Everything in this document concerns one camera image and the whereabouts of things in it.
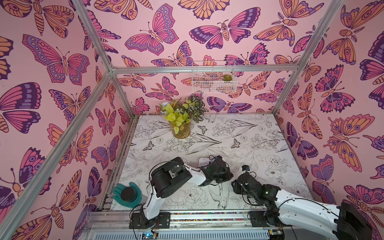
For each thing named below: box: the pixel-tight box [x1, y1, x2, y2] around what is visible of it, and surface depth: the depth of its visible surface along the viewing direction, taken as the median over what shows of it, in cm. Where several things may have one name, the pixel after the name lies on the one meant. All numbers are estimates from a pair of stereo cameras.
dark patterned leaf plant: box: [188, 95, 209, 123], surface depth 96 cm
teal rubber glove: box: [112, 182, 142, 208], surface depth 83 cm
